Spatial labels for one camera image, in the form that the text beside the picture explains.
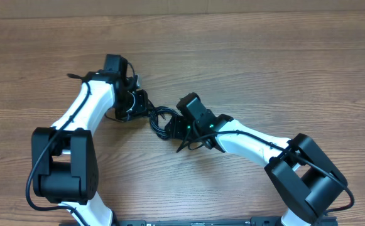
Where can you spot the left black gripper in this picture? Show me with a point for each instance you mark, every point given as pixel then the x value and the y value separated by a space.
pixel 141 102

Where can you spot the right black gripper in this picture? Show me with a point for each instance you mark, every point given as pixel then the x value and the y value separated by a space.
pixel 173 127

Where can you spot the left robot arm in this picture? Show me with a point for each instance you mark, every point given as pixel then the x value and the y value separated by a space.
pixel 65 174

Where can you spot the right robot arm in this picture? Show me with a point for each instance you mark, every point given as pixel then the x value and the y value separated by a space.
pixel 306 179

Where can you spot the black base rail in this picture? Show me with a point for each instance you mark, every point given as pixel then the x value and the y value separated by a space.
pixel 198 223

